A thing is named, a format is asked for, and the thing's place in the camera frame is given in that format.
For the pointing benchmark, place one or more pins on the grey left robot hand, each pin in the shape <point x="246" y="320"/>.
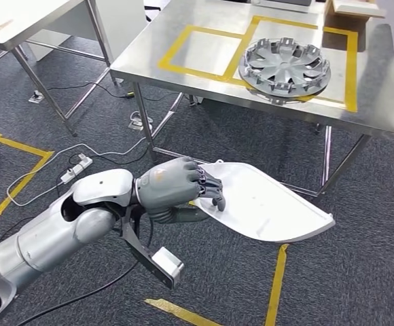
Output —
<point x="170" y="189"/>

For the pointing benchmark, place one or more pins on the white curved panel part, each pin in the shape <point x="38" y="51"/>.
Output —
<point x="268" y="207"/>

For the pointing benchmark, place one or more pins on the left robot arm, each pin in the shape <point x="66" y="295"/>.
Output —
<point x="48" y="238"/>

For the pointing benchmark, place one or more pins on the yellow workbench tape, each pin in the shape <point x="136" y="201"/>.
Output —
<point x="352" y="67"/>

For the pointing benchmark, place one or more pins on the stainless steel workbench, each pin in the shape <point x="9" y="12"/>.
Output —
<point x="376" y="81"/>

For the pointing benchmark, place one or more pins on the floor socket box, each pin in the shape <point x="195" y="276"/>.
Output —
<point x="36" y="96"/>
<point x="139" y="123"/>

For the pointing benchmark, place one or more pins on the white power strip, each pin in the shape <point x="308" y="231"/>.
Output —
<point x="76" y="168"/>

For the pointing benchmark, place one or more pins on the yellow floor tape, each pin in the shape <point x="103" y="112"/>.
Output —
<point x="277" y="288"/>

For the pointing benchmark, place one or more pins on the grey wheel hubcap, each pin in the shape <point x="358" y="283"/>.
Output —
<point x="285" y="67"/>

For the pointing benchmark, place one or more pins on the steel leg table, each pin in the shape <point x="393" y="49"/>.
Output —
<point x="14" y="18"/>

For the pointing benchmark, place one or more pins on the cardboard box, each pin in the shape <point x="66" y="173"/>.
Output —
<point x="342" y="31"/>

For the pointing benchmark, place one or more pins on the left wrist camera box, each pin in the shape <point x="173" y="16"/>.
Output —
<point x="166" y="265"/>

